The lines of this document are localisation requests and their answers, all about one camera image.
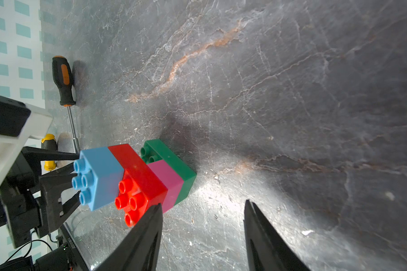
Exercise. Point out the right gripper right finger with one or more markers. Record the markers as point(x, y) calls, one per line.
point(266, 249)

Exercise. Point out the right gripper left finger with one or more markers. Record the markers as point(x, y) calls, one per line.
point(139, 250)

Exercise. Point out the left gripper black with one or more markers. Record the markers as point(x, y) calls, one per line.
point(18, 208)

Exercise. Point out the small blue lego brick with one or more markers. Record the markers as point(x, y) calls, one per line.
point(98, 176)

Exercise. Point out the red lego brick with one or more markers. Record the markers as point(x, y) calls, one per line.
point(139, 188)

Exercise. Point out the pink lego brick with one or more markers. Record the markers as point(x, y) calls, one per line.
point(170, 179)

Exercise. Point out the green lego brick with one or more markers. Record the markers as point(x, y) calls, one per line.
point(155, 150)

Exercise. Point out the yellow black screwdriver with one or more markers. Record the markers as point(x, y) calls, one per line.
point(49, 143)

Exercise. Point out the black orange screwdriver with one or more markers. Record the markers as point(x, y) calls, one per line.
point(63, 79)

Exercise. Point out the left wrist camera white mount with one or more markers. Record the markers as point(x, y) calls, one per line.
point(18, 123)

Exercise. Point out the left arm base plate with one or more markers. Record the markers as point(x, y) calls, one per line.
point(77, 262)

